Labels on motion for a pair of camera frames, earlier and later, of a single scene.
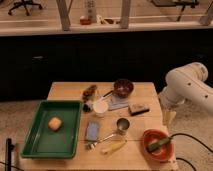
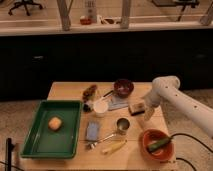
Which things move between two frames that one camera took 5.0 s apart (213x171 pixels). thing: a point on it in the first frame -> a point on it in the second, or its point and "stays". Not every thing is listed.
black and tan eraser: (137, 109) stays
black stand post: (9, 148) stays
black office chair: (24, 3) stays
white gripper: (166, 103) -> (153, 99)
